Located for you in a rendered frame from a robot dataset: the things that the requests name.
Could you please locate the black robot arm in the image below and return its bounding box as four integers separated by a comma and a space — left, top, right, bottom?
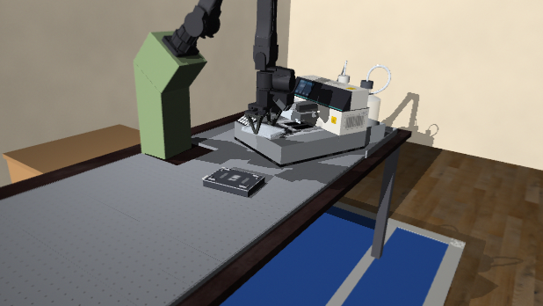
162, 0, 296, 111

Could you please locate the white plastic bottle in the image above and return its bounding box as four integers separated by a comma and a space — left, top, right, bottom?
337, 75, 350, 84
360, 80, 381, 127

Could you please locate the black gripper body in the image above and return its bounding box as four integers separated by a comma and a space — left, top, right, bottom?
245, 87, 281, 115

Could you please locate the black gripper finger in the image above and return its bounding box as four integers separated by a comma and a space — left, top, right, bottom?
265, 110, 283, 126
245, 113, 264, 135

